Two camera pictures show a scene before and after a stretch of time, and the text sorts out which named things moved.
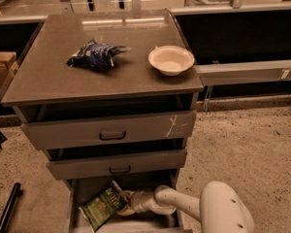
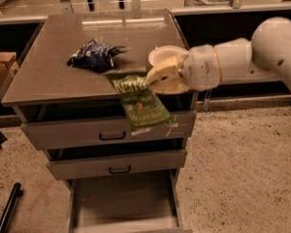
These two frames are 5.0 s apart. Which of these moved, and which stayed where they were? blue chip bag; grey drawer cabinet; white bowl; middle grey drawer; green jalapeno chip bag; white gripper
Moved: white gripper; green jalapeno chip bag
Stayed: grey drawer cabinet; blue chip bag; white bowl; middle grey drawer
